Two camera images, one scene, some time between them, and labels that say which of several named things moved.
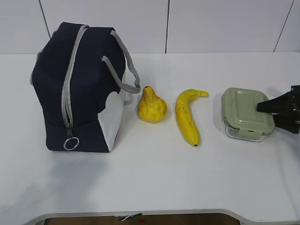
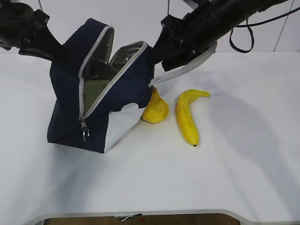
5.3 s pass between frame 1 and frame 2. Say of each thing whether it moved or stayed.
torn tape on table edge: stayed
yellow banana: stayed
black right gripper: moved
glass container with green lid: moved
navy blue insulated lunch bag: moved
